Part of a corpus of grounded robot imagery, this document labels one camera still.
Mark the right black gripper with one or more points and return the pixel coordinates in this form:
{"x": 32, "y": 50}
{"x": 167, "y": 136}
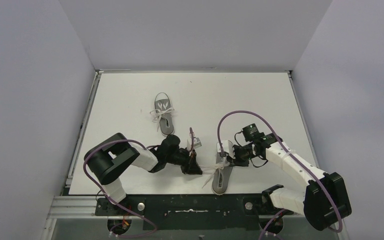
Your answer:
{"x": 237, "y": 161}

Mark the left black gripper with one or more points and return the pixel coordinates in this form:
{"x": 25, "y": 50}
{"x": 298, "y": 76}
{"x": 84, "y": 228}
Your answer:
{"x": 189, "y": 162}

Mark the grey canvas sneaker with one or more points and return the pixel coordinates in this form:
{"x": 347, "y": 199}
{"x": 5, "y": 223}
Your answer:
{"x": 162, "y": 114}
{"x": 218, "y": 174}

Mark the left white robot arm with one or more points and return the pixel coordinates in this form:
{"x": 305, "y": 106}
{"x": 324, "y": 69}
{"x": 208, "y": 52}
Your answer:
{"x": 112, "y": 157}

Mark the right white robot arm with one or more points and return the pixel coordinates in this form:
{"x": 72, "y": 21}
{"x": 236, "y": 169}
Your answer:
{"x": 323, "y": 197}

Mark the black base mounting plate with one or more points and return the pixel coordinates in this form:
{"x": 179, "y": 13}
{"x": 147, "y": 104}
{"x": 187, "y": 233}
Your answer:
{"x": 202, "y": 211}

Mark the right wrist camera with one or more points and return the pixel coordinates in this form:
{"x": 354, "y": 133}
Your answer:
{"x": 225, "y": 148}

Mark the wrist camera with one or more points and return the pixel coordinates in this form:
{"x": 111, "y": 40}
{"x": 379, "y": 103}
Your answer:
{"x": 193, "y": 143}
{"x": 225, "y": 148}

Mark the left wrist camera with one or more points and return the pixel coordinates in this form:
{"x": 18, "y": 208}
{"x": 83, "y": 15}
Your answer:
{"x": 193, "y": 143}

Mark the aluminium frame rail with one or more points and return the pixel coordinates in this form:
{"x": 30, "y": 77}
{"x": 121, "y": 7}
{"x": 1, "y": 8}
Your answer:
{"x": 85, "y": 207}

